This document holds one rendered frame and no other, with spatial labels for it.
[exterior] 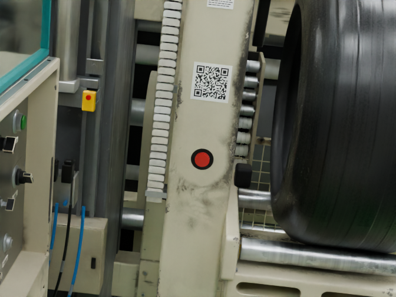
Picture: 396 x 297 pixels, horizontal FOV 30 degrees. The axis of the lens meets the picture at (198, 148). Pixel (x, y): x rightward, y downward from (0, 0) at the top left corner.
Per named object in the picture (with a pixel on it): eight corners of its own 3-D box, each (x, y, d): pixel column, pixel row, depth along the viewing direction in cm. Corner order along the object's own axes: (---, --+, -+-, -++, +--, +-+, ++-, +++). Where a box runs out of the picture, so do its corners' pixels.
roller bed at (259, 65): (174, 167, 192) (186, 53, 183) (178, 149, 206) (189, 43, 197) (250, 175, 192) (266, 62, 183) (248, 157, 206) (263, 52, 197)
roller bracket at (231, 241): (220, 281, 145) (225, 236, 142) (220, 205, 183) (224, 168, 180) (236, 283, 145) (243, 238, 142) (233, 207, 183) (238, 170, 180)
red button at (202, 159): (194, 166, 149) (195, 152, 149) (194, 163, 151) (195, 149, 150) (208, 168, 149) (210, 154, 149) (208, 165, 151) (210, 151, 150)
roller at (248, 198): (233, 185, 178) (231, 204, 178) (234, 190, 173) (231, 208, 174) (377, 202, 178) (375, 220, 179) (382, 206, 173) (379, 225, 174)
